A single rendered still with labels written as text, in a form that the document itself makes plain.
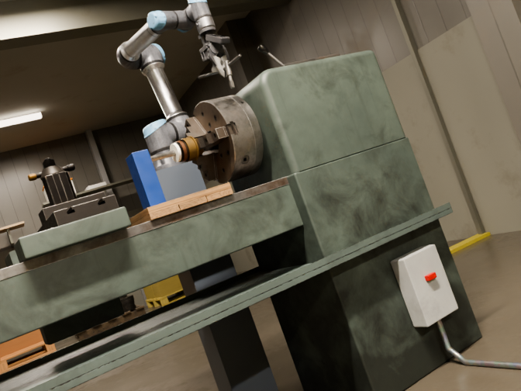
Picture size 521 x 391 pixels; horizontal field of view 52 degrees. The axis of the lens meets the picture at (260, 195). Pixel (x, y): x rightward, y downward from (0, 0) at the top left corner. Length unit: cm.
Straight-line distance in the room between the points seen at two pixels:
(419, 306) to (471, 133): 261
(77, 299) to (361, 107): 126
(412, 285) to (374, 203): 33
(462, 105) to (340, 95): 246
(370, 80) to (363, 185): 45
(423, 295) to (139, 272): 103
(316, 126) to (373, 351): 83
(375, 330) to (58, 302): 108
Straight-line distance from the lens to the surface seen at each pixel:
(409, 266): 205
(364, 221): 204
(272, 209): 188
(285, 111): 195
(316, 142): 199
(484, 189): 457
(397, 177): 219
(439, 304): 213
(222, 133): 190
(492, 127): 437
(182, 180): 240
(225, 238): 178
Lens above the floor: 76
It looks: 2 degrees up
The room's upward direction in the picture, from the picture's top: 20 degrees counter-clockwise
